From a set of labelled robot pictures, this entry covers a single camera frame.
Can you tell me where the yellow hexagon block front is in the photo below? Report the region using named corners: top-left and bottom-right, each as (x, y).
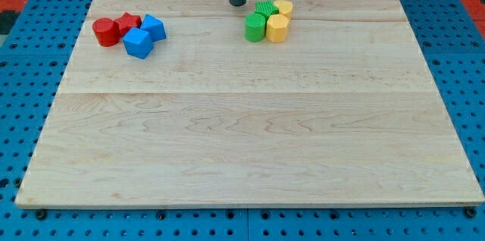
top-left (266, 14), bottom-right (289, 43)

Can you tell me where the green cylinder block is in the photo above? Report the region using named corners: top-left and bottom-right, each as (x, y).
top-left (245, 13), bottom-right (266, 42)

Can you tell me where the green star block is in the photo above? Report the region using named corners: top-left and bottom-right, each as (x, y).
top-left (255, 0), bottom-right (279, 20)

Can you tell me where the yellow hexagon block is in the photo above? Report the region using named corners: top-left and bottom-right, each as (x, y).
top-left (273, 0), bottom-right (293, 20)
top-left (266, 14), bottom-right (289, 43)

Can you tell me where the red cylinder block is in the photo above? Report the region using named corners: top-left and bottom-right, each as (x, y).
top-left (92, 17), bottom-right (120, 47)

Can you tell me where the red star block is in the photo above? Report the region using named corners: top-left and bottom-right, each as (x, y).
top-left (114, 12), bottom-right (142, 36)

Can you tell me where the blue cube block front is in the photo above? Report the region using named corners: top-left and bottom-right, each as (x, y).
top-left (122, 27), bottom-right (154, 59)

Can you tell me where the yellow hexagon block rear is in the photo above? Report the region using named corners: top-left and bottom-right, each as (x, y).
top-left (273, 0), bottom-right (293, 20)

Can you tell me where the blue cube block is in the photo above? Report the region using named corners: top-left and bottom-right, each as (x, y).
top-left (140, 14), bottom-right (167, 42)
top-left (122, 27), bottom-right (154, 59)

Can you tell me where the light wooden board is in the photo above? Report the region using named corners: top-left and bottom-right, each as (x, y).
top-left (15, 0), bottom-right (484, 210)

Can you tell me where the blue cube block rear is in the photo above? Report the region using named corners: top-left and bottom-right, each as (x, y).
top-left (140, 14), bottom-right (167, 42)

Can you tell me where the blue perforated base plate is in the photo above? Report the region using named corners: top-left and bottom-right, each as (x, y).
top-left (1, 0), bottom-right (484, 240)

